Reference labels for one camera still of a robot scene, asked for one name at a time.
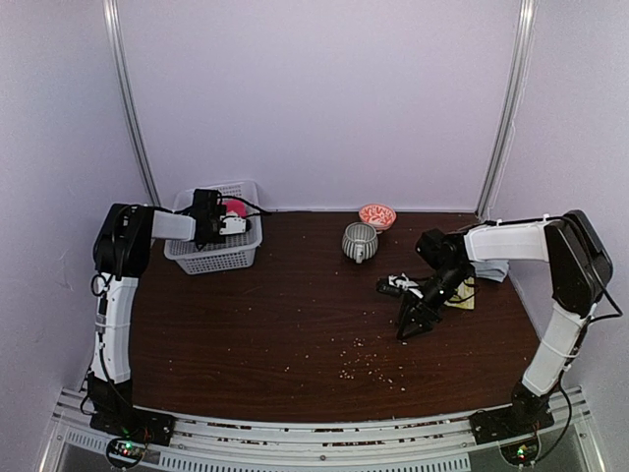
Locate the right aluminium corner post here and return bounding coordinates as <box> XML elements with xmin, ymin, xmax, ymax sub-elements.
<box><xmin>475</xmin><ymin>0</ymin><xmax>538</xmax><ymax>219</ymax></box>

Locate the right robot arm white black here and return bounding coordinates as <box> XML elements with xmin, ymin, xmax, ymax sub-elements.
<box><xmin>378</xmin><ymin>209</ymin><xmax>613</xmax><ymax>435</ymax></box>

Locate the aluminium front rail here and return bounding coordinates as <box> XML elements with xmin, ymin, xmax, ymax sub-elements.
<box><xmin>35</xmin><ymin>388</ymin><xmax>608</xmax><ymax>471</ymax></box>

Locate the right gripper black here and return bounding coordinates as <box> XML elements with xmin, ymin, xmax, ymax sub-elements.
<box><xmin>396</xmin><ymin>264</ymin><xmax>472</xmax><ymax>340</ymax></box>

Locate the grey striped ceramic mug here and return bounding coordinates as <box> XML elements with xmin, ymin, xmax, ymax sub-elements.
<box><xmin>341</xmin><ymin>222</ymin><xmax>378</xmax><ymax>264</ymax></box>

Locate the left aluminium corner post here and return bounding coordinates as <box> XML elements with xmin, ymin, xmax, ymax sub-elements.
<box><xmin>102</xmin><ymin>0</ymin><xmax>161</xmax><ymax>207</ymax></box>

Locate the pink microfibre towel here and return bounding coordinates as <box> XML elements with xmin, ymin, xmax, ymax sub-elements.
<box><xmin>222</xmin><ymin>199</ymin><xmax>248</xmax><ymax>218</ymax></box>

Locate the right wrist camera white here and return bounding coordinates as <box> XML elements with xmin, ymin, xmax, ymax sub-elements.
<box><xmin>376</xmin><ymin>273</ymin><xmax>424</xmax><ymax>299</ymax></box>

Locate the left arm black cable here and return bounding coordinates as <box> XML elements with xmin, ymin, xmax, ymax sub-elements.
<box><xmin>215</xmin><ymin>194</ymin><xmax>274</xmax><ymax>217</ymax></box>

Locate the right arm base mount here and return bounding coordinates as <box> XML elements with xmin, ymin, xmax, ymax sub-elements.
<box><xmin>469</xmin><ymin>406</ymin><xmax>554</xmax><ymax>444</ymax></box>

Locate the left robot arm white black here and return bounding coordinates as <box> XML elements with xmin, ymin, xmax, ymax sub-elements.
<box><xmin>87</xmin><ymin>189</ymin><xmax>227</xmax><ymax>437</ymax></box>

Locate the aluminium corner post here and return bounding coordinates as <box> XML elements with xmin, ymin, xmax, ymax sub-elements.
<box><xmin>102</xmin><ymin>0</ymin><xmax>161</xmax><ymax>207</ymax></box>
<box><xmin>475</xmin><ymin>0</ymin><xmax>538</xmax><ymax>219</ymax></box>

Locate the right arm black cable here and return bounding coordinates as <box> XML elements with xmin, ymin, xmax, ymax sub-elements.
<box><xmin>533</xmin><ymin>274</ymin><xmax>624</xmax><ymax>466</ymax></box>

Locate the white perforated plastic basket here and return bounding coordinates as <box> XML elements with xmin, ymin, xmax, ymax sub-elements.
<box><xmin>163</xmin><ymin>180</ymin><xmax>263</xmax><ymax>275</ymax></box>

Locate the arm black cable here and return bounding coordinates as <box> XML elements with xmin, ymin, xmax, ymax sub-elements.
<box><xmin>533</xmin><ymin>274</ymin><xmax>624</xmax><ymax>466</ymax></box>
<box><xmin>215</xmin><ymin>194</ymin><xmax>274</xmax><ymax>217</ymax></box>

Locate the yellow green patterned towel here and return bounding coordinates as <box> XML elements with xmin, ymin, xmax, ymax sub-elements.
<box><xmin>446</xmin><ymin>277</ymin><xmax>477</xmax><ymax>311</ymax></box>

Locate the red white patterned bowl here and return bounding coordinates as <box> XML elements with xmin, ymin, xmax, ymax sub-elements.
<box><xmin>359</xmin><ymin>204</ymin><xmax>397</xmax><ymax>231</ymax></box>

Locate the light blue towel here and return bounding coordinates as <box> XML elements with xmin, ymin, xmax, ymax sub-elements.
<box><xmin>473</xmin><ymin>260</ymin><xmax>510</xmax><ymax>283</ymax></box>

